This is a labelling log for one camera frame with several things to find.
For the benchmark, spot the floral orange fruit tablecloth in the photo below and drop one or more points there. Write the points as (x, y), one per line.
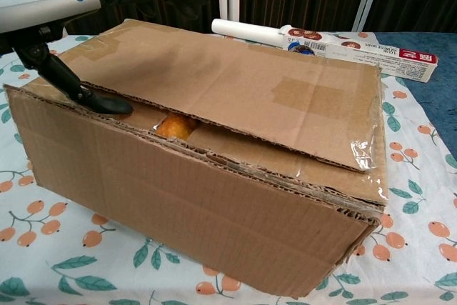
(71, 265)

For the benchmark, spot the yellow rubber chicken toy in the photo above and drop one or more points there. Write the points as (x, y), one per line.
(176, 126)

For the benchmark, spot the red white cling film box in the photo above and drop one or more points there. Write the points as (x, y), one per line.
(392, 58)

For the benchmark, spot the white cling film roll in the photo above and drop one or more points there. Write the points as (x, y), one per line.
(242, 30)

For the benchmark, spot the brown cardboard shipping box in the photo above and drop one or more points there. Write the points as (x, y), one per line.
(178, 205)

